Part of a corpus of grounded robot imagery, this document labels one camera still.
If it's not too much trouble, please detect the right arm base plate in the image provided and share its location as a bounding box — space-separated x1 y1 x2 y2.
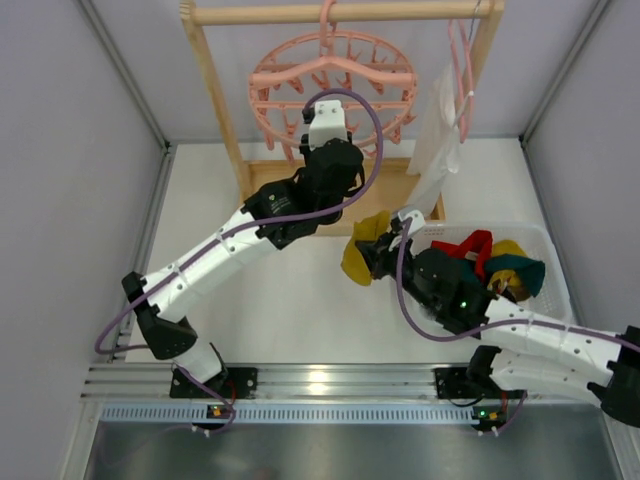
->
434 367 502 400

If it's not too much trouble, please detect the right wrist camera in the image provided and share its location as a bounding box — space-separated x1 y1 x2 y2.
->
391 206 426 238

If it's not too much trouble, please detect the yellow sock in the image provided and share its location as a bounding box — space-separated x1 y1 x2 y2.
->
340 209 392 287
485 240 531 302

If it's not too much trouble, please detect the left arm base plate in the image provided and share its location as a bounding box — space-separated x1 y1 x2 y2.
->
169 367 258 400

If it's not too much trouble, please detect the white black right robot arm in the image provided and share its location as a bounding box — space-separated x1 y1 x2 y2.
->
355 232 639 427

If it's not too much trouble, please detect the white perforated plastic basket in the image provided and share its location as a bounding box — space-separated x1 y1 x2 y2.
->
411 221 574 323

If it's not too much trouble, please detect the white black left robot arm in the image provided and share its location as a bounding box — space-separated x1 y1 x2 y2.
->
122 139 365 390

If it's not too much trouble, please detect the pink clothes hanger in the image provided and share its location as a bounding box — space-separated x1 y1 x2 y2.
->
448 19 475 144

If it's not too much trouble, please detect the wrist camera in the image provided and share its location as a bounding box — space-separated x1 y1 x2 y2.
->
391 206 426 238
301 100 349 150

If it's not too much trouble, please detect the aluminium mounting rail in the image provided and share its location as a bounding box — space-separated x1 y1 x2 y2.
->
79 362 626 404

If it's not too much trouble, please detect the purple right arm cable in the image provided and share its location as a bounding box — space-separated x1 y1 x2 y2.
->
395 217 640 436

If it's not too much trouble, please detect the grey slotted cable duct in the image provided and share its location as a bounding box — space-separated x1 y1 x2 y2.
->
100 403 499 425

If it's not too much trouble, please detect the red green christmas sock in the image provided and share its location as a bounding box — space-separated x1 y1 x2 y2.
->
456 258 546 299

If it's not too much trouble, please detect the pink round clip hanger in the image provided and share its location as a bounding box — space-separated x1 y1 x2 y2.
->
249 1 418 162

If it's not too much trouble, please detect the wooden clothes rack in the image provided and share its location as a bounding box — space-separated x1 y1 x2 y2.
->
179 0 506 238

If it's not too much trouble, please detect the white cloth garment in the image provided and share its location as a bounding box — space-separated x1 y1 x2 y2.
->
406 64 460 216

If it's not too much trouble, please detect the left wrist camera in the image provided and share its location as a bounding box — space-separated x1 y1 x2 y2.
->
301 100 349 150

